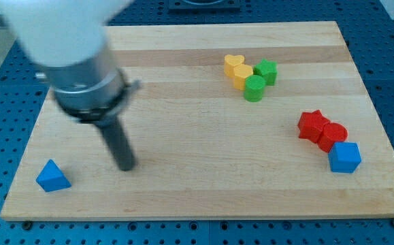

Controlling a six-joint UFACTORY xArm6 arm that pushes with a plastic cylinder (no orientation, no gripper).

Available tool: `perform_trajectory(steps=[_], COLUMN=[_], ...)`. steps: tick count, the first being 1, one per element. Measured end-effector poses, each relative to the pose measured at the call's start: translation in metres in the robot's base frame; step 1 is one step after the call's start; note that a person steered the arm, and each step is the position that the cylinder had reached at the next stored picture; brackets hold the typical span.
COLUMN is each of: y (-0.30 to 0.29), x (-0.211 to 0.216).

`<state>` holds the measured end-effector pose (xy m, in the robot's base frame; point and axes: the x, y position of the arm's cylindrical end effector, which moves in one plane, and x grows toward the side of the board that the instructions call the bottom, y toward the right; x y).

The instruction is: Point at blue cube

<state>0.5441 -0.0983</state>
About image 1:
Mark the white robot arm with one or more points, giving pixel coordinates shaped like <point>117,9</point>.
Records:
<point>67,42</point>

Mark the wooden board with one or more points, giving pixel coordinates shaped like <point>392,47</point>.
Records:
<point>203,151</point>

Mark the blue cube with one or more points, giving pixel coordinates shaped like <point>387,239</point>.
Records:
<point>344,157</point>

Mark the red star block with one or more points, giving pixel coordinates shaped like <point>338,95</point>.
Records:
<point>311,125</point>

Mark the green cylinder block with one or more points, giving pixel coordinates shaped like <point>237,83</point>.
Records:
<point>254,88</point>

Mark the red cylinder block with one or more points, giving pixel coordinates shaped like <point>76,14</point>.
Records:
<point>332,133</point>

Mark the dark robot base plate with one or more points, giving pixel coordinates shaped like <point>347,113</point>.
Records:
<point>175,6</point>

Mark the yellow heart block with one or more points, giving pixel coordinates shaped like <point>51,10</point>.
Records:
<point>230,62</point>

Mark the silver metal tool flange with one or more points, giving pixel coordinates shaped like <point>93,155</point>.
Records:
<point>92,91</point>

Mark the dark grey pointer rod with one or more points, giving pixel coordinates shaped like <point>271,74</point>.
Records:
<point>114,136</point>

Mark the blue triangular block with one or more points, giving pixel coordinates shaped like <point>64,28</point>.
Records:
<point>51,178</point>

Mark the yellow hexagon block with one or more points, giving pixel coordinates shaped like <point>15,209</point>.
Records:
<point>241,72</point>

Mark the green star block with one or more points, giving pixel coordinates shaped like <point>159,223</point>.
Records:
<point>268,70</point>

